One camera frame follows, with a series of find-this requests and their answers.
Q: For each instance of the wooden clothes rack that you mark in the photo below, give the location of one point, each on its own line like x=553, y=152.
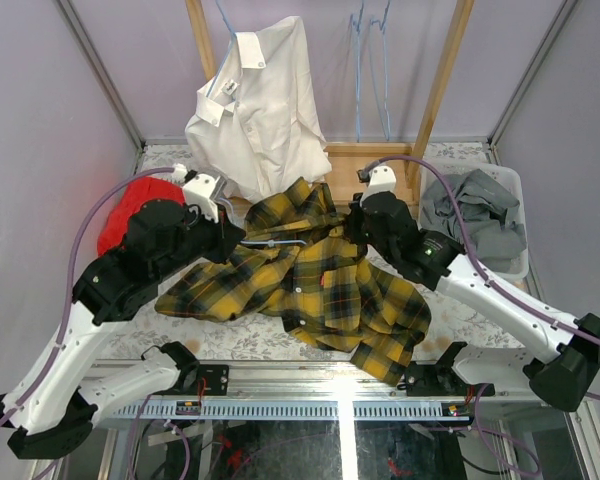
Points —
x=352, y=154

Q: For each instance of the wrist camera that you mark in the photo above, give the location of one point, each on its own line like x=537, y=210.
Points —
x=201, y=188
x=378, y=179

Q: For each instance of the white plastic basket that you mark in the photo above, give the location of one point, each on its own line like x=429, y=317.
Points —
x=515, y=270

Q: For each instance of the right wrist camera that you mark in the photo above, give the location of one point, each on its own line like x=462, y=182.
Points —
x=378, y=179

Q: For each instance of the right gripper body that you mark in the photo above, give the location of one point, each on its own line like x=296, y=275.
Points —
x=360, y=231

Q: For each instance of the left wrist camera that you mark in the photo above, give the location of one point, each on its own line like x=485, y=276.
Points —
x=201, y=188

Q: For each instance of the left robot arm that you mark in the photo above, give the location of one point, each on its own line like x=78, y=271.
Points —
x=54, y=409

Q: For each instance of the white shirt on left hanger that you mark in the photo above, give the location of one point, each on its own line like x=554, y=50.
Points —
x=256, y=120

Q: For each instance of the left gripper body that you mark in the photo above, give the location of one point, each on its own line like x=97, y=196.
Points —
x=227, y=239

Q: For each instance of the yellow plaid shirt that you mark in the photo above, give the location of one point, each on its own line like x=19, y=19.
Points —
x=327, y=293

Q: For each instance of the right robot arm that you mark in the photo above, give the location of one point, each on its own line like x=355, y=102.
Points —
x=560, y=353

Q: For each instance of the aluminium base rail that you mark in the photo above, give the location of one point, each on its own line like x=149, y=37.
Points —
x=287, y=390

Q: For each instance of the blue wire hanger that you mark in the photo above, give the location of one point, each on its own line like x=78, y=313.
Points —
x=381, y=90

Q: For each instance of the red cloth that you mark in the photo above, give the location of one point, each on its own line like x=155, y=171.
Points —
x=135, y=196

